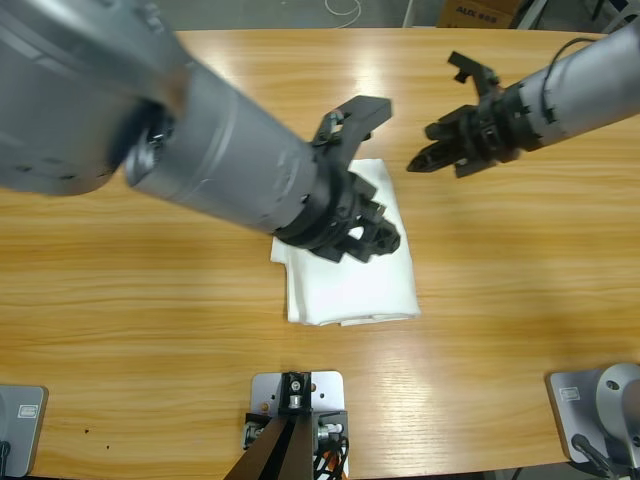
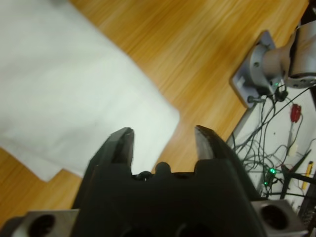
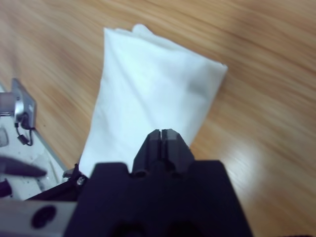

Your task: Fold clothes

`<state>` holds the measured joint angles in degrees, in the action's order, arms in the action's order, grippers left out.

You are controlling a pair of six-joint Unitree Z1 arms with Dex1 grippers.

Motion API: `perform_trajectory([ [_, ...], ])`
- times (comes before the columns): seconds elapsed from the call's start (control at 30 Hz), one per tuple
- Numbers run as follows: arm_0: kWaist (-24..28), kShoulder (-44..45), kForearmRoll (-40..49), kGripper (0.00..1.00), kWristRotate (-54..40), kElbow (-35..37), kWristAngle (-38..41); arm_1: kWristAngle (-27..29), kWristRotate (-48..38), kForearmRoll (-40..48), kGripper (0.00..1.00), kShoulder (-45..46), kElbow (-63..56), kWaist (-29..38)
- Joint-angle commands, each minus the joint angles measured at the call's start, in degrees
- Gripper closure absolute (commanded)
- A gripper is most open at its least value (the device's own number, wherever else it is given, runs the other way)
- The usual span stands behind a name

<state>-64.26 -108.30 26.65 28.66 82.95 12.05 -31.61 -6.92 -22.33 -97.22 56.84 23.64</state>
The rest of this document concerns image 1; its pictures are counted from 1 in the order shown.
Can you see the black clamp block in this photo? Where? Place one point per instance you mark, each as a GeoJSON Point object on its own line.
{"type": "Point", "coordinates": [332, 417]}

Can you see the cardboard box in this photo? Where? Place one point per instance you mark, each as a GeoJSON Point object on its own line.
{"type": "Point", "coordinates": [475, 12]}

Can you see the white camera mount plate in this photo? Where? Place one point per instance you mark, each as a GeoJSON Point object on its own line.
{"type": "Point", "coordinates": [327, 387]}

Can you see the dark camera post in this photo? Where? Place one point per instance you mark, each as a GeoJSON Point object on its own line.
{"type": "Point", "coordinates": [280, 450]}

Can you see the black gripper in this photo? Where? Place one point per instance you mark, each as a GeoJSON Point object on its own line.
{"type": "Point", "coordinates": [335, 215]}
{"type": "Point", "coordinates": [500, 135]}

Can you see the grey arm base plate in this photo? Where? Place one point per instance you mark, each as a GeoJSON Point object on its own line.
{"type": "Point", "coordinates": [20, 430]}
{"type": "Point", "coordinates": [567, 415]}

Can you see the white t-shirt with black logo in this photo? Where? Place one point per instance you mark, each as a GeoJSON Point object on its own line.
{"type": "Point", "coordinates": [350, 290]}

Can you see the white plastic chair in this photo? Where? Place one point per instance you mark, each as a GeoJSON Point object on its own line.
{"type": "Point", "coordinates": [575, 12]}

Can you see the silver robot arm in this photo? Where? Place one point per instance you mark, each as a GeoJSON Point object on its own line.
{"type": "Point", "coordinates": [150, 125]}
{"type": "Point", "coordinates": [585, 85]}

